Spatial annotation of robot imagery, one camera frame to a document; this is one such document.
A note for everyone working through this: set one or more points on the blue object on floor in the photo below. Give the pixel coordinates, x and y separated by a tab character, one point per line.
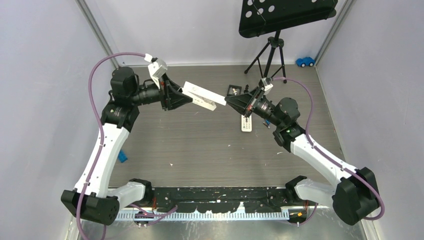
122	157

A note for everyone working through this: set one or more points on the white beige remote control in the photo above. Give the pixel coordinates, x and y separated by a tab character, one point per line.
246	124

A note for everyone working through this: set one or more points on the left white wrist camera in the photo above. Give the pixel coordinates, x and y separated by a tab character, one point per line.
156	68

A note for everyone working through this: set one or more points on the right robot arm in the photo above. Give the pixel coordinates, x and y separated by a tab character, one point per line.
351	192

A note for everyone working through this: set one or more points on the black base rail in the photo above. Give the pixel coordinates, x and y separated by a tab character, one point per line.
220	200

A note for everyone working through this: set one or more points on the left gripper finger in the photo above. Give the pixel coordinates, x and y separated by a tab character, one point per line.
171	87
178	100

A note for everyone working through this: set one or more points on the white remote back cover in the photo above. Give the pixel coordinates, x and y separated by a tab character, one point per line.
192	89

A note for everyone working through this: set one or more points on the black chess piece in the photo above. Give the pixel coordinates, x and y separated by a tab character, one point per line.
246	89

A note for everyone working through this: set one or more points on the black music stand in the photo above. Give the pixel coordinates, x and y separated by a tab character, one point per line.
261	17

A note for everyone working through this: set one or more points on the small black square box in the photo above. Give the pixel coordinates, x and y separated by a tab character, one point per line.
233	90

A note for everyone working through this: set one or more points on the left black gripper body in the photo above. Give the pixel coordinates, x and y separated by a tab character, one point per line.
164	90

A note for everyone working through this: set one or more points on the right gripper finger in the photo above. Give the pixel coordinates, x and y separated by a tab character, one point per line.
241	98
240	106

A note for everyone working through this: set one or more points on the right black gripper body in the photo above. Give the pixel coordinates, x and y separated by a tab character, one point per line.
257	100

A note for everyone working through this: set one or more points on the blue toy car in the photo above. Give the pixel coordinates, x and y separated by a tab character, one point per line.
305	61

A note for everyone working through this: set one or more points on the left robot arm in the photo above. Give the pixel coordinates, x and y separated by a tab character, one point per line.
91	199

